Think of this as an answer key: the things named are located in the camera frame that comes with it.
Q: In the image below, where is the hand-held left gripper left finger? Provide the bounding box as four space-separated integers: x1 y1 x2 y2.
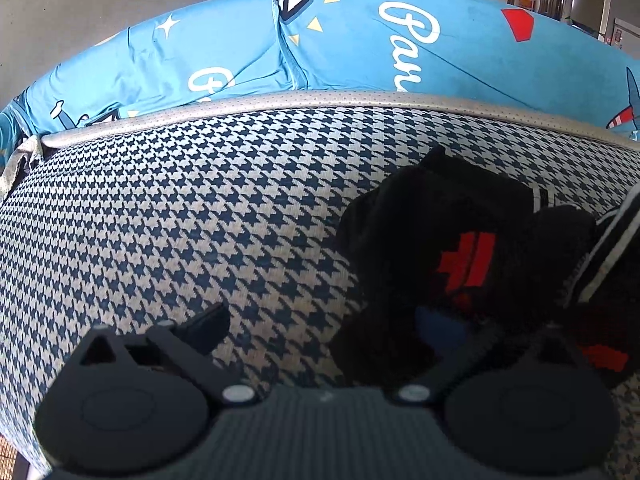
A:
78 303 258 407

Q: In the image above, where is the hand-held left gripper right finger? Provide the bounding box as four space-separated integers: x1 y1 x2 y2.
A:
396 306 589 407

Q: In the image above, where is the black T-shirt with red print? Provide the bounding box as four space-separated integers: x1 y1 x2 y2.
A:
329 145 640 392

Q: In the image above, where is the houndstooth sofa mat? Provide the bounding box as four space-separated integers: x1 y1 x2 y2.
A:
0 91 640 480

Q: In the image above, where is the blue printed blanket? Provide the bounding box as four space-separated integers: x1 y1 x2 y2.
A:
0 0 640 142

